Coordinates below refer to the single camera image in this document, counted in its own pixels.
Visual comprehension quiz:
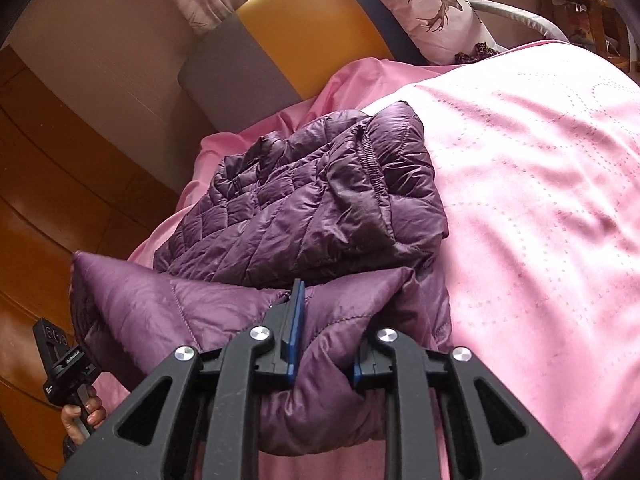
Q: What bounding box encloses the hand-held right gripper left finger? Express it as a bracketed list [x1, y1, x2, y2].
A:
[57, 280, 306, 480]

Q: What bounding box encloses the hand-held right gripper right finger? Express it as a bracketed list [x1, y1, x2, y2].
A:
[352, 327, 583, 480]

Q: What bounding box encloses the purple quilted down jacket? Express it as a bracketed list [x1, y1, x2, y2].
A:
[67, 100, 453, 457]

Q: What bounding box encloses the person's left hand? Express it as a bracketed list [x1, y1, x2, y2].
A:
[61, 387, 108, 447]

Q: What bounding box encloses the wooden wardrobe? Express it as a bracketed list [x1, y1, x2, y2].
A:
[0, 42, 203, 411]

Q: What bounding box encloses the pink bed sheet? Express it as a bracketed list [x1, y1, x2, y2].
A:
[92, 42, 566, 480]

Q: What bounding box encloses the pink dotted bedspread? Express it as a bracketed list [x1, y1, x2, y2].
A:
[360, 40, 640, 480]

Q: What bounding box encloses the grey yellow blue headboard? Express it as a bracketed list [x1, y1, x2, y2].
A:
[177, 0, 428, 131]

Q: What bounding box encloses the deer print pillow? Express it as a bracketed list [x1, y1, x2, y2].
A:
[342, 0, 488, 64]

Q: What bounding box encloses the cluttered wooden desk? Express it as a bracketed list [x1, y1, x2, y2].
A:
[542, 0, 640, 73]

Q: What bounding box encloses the grey padded bed rail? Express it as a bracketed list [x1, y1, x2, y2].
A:
[467, 0, 572, 43]

